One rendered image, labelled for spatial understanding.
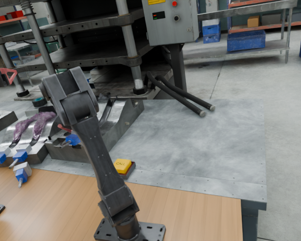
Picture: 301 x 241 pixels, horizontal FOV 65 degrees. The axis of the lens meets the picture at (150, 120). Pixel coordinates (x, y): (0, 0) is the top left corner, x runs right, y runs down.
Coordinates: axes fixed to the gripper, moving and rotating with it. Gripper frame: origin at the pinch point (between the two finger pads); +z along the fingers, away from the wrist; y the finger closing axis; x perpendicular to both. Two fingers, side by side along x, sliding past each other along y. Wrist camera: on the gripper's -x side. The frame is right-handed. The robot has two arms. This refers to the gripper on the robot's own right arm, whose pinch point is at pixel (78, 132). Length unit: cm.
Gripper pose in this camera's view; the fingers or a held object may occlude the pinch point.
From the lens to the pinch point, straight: 101.4
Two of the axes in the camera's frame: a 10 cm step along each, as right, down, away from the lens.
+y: -9.4, -1.8, 3.0
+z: 1.1, 6.4, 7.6
